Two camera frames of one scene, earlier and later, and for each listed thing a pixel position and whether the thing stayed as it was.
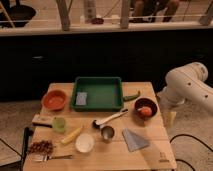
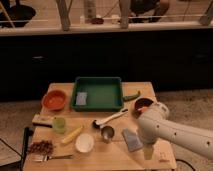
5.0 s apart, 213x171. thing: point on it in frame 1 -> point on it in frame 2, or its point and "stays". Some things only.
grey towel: [133, 142] stays
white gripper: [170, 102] -> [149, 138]
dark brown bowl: [146, 102] stays
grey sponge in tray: [81, 98] stays
